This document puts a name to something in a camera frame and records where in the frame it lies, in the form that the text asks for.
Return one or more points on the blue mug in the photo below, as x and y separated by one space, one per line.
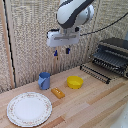
44 80

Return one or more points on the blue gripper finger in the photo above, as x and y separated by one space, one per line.
56 52
68 50

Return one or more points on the white floral plate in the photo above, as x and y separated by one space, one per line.
29 109

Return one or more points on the black dish rack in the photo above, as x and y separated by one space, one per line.
112 55

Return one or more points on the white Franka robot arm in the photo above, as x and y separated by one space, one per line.
71 12

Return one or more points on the yellow bowl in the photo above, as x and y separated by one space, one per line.
75 82

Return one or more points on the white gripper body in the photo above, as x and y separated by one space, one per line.
62 38

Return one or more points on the orange bread loaf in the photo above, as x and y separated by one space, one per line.
58 92

